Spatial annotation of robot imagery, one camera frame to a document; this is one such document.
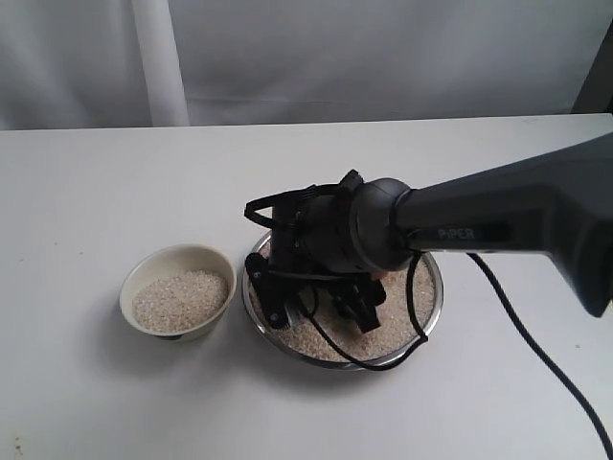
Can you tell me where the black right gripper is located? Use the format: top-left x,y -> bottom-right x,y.
271,195 -> 387,334

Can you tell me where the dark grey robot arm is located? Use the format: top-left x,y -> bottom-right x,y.
271,135 -> 612,317

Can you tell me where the rice in steel tray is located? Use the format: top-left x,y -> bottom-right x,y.
248,237 -> 436,362

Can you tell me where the rice in cream bowl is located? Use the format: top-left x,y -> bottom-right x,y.
132,270 -> 229,333

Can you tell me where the cream ceramic bowl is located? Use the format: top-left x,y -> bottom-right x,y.
119,243 -> 237,343

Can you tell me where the round steel tray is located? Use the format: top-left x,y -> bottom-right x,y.
241,228 -> 444,371

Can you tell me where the white backdrop curtain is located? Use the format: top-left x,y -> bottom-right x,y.
1,1 -> 612,129

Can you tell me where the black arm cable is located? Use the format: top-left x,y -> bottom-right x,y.
296,251 -> 613,447

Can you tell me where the dark post at right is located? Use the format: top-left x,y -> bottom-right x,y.
571,24 -> 612,114

